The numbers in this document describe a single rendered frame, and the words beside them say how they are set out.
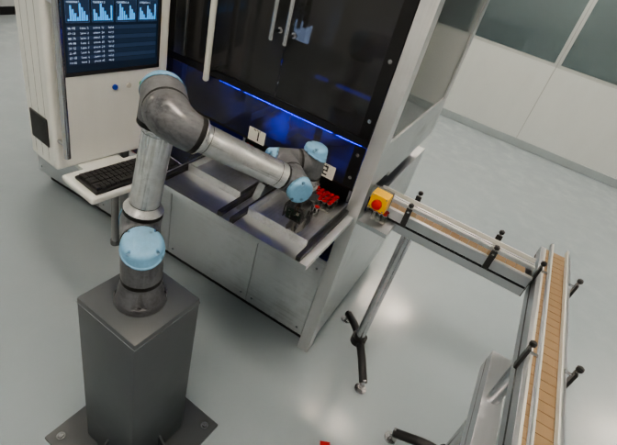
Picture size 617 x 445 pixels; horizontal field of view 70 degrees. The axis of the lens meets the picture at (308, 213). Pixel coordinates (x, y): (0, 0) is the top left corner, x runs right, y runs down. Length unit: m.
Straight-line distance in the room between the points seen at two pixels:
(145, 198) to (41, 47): 0.69
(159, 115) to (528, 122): 5.55
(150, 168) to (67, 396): 1.23
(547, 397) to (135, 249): 1.20
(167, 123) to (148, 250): 0.37
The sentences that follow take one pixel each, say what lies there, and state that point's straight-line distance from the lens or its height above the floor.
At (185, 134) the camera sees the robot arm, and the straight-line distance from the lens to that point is 1.07.
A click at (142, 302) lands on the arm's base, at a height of 0.84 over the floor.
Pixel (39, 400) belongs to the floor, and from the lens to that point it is 2.22.
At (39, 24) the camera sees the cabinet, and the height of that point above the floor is 1.35.
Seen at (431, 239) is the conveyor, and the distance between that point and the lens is 1.86.
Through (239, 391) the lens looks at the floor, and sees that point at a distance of 2.20.
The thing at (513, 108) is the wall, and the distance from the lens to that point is 6.25.
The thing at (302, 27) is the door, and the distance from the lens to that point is 1.72.
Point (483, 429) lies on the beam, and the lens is 1.81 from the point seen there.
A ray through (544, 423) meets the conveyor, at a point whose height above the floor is 0.93.
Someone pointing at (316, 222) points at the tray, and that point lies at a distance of 1.71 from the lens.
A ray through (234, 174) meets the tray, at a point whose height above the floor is 0.88.
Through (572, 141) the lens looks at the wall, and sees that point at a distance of 6.32.
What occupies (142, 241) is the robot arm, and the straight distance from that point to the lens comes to 1.28.
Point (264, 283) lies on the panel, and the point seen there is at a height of 0.28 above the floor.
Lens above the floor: 1.86
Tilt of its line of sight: 34 degrees down
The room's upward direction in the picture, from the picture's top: 17 degrees clockwise
